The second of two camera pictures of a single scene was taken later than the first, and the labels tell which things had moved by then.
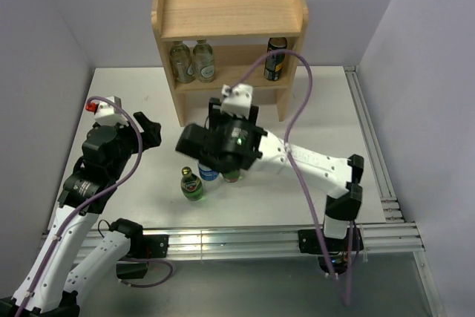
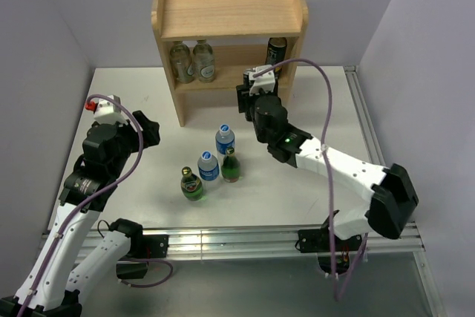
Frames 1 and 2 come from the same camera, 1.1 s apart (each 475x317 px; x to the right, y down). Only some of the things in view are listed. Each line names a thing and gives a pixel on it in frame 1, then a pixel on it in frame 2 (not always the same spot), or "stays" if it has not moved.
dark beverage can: [274, 63] stays
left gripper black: [151, 131] stays
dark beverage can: [193, 142] to [247, 82]
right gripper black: [216, 115] to [244, 99]
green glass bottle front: [191, 185] stays
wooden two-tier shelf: [214, 27] stays
